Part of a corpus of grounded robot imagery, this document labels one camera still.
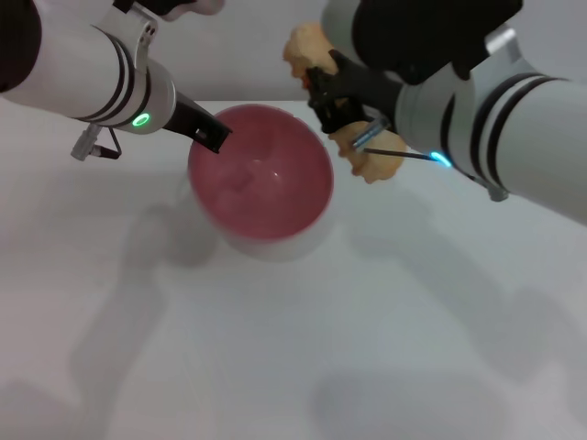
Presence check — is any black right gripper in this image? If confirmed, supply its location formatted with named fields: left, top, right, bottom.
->
left=305, top=49, right=405, bottom=136

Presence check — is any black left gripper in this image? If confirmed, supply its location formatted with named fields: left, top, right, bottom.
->
left=161, top=90, right=234, bottom=156

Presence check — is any pink plastic bowl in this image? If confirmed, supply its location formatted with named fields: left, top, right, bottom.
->
left=186, top=104, right=336, bottom=243

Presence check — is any striped orange bread loaf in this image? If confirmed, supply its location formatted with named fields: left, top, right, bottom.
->
left=281, top=24, right=410, bottom=185

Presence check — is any right arm wrist cable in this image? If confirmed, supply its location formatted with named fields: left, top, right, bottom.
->
left=351, top=116, right=444, bottom=162

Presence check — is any arm wrist cable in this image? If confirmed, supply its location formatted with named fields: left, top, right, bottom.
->
left=351, top=116, right=444, bottom=162
left=70, top=125, right=124, bottom=162

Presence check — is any left arm wrist cable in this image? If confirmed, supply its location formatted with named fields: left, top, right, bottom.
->
left=70, top=125, right=124, bottom=162

